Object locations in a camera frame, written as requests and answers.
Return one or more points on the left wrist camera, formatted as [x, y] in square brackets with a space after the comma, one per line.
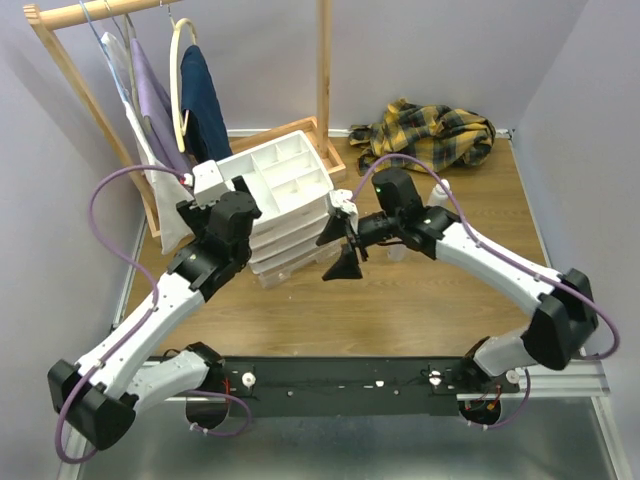
[209, 184]

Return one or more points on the white hanging garment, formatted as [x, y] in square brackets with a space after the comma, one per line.
[165, 187]

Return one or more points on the cream wooden hanger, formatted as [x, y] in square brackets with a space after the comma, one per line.
[179, 117]

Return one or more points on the short white bottle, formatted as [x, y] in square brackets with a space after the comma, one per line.
[397, 253]

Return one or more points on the yellow plaid shirt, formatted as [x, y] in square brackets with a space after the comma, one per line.
[438, 135]

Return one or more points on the lavender hanging garment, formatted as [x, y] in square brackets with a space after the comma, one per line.
[155, 108]

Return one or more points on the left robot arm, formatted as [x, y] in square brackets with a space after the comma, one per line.
[101, 393]

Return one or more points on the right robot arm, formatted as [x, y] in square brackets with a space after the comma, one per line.
[559, 305]

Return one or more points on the navy blue hanging garment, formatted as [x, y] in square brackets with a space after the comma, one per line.
[206, 135]

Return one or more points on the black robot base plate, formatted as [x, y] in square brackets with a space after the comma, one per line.
[350, 386]

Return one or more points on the tall white bottle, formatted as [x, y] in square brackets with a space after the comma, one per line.
[438, 195]

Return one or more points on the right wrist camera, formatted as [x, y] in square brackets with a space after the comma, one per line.
[339, 201]

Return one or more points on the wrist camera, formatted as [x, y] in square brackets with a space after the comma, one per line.
[209, 184]
[339, 201]

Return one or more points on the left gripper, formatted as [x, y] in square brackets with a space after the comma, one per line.
[187, 211]

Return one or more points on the white drawer organizer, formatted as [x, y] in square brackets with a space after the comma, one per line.
[289, 183]

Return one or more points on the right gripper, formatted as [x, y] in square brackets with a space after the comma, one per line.
[346, 267]

